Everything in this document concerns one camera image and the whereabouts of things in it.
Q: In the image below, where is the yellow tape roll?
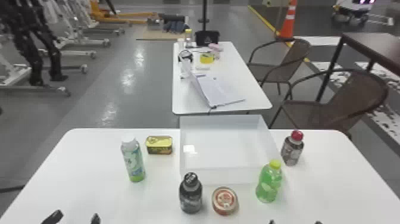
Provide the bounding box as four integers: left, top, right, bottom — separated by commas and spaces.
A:
199, 52, 215, 65

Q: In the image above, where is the green and white bottle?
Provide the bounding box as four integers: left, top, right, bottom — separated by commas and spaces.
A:
120, 134, 146, 183

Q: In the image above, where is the dark side table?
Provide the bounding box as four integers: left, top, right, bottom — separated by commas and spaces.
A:
315, 32, 400, 102

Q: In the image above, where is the clear box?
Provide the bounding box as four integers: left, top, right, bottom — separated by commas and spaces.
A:
179, 114, 282, 186

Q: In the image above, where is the red can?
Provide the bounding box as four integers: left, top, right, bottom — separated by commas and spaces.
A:
211, 186, 240, 216

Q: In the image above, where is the black bottle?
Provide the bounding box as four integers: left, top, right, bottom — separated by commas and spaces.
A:
179, 172, 204, 215

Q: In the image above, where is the yellow pallet jack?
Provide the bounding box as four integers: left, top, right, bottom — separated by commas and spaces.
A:
89, 0, 158, 26

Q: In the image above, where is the orange cone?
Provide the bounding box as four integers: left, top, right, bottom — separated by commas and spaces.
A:
279, 0, 298, 40

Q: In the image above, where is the yellow can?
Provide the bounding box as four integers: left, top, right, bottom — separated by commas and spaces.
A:
145, 135, 174, 155

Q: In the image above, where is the black bag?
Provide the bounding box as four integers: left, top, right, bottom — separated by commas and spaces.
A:
194, 30, 220, 47

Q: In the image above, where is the brown chair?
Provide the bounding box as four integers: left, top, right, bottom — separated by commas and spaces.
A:
268, 69, 390, 139
246, 38, 312, 101

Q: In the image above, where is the white notebook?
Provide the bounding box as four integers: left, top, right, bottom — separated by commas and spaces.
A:
186, 71, 246, 109

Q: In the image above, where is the grey bottle with red cap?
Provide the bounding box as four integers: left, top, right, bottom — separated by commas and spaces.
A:
280, 129, 305, 167

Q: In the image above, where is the white side table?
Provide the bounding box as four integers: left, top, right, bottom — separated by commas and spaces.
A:
171, 41, 274, 116

